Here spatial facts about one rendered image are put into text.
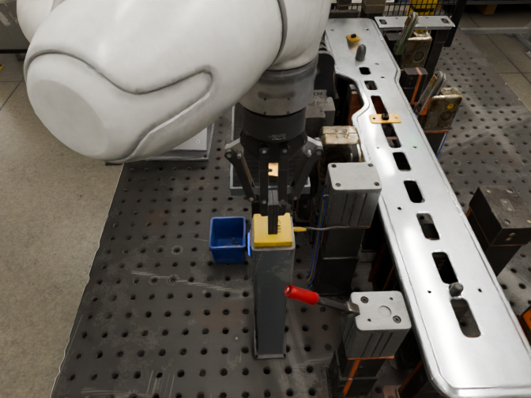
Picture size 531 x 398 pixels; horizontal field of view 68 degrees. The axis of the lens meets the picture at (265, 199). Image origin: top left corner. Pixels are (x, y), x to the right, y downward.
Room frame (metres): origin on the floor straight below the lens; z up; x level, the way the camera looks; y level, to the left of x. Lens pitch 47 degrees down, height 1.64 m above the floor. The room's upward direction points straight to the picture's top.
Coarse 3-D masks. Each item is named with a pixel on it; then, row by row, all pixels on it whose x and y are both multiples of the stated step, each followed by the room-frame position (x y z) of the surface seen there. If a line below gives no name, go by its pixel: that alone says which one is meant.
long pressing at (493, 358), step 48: (336, 48) 1.30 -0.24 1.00; (384, 48) 1.30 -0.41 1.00; (384, 96) 1.00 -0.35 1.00; (384, 144) 0.79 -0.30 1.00; (384, 192) 0.62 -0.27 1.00; (432, 192) 0.62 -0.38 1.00; (432, 240) 0.48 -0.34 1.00; (432, 288) 0.37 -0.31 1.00; (480, 288) 0.37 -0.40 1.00; (432, 336) 0.28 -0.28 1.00; (480, 336) 0.28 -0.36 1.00; (432, 384) 0.21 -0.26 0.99; (480, 384) 0.20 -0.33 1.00; (528, 384) 0.20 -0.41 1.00
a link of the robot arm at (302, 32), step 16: (288, 0) 0.31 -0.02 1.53; (304, 0) 0.33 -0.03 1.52; (320, 0) 0.35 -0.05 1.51; (288, 16) 0.31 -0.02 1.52; (304, 16) 0.33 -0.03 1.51; (320, 16) 0.35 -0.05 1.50; (288, 32) 0.31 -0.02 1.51; (304, 32) 0.33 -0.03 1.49; (320, 32) 0.36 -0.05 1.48; (288, 48) 0.32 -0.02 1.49; (304, 48) 0.34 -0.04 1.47; (272, 64) 0.31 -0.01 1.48; (288, 64) 0.35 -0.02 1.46; (304, 64) 0.36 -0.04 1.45
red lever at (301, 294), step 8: (288, 288) 0.29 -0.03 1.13; (296, 288) 0.29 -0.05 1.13; (288, 296) 0.28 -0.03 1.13; (296, 296) 0.28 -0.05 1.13; (304, 296) 0.29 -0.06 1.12; (312, 296) 0.29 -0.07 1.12; (320, 296) 0.30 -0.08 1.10; (312, 304) 0.28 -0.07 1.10; (320, 304) 0.29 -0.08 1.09; (328, 304) 0.29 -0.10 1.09; (336, 304) 0.30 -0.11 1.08; (344, 304) 0.30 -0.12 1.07; (352, 304) 0.30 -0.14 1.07; (344, 312) 0.29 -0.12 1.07; (352, 312) 0.29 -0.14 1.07
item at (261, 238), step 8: (256, 216) 0.41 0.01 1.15; (264, 216) 0.41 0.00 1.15; (280, 216) 0.41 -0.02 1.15; (288, 216) 0.41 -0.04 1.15; (256, 224) 0.40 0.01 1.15; (264, 224) 0.40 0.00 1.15; (280, 224) 0.40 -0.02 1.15; (288, 224) 0.40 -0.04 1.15; (256, 232) 0.38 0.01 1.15; (264, 232) 0.38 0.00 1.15; (280, 232) 0.38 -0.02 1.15; (288, 232) 0.38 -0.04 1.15; (256, 240) 0.37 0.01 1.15; (264, 240) 0.37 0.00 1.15; (272, 240) 0.37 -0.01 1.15; (280, 240) 0.37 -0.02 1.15; (288, 240) 0.37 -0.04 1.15
